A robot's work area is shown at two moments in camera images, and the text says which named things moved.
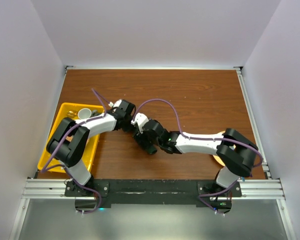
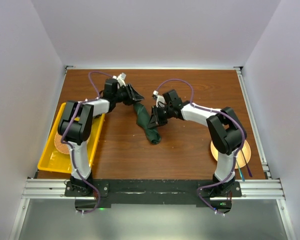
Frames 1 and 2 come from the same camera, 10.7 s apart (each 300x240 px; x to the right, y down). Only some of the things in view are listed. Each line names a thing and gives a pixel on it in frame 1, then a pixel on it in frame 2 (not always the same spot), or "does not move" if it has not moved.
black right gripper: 139,137 -> 155,121
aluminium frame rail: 39,188 does not move
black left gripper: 127,128 -> 132,95
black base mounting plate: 101,193 does not move
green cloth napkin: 151,150 -> 143,117
